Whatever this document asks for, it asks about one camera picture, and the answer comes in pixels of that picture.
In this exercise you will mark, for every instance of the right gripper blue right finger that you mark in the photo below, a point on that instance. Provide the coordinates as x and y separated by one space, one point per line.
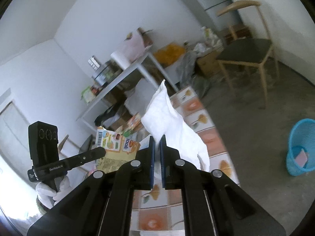
163 147

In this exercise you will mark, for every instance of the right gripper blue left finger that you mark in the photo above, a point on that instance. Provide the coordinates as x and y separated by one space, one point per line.
151 149

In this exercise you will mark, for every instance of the orange yellow snack carton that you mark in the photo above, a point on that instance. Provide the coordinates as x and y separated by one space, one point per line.
121 145

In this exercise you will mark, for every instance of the pink mesh scrub sponge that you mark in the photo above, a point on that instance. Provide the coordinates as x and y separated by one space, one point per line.
302 158

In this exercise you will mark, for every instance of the white gloved left hand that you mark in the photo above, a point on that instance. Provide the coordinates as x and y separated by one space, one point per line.
49 197

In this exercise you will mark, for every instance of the patterned vinyl tablecloth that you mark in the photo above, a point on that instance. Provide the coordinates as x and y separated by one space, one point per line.
160 211

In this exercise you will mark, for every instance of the white metal shelf table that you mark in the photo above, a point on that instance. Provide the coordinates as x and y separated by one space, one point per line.
137 65

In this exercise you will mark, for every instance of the yellow plastic bag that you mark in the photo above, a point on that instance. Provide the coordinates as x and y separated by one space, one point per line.
169 54

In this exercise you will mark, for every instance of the silver electric cooker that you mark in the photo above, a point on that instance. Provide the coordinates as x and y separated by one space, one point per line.
105 74

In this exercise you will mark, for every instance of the white paper towel roll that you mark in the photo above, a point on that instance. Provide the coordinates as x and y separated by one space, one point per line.
120 59

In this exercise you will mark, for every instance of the wooden chair dark seat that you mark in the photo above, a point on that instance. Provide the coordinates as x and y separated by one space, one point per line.
248 52

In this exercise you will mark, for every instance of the blue plastic mesh wastebasket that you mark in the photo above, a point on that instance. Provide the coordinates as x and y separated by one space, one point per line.
301 137

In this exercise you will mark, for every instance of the grey refrigerator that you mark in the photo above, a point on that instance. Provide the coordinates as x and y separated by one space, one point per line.
216 0

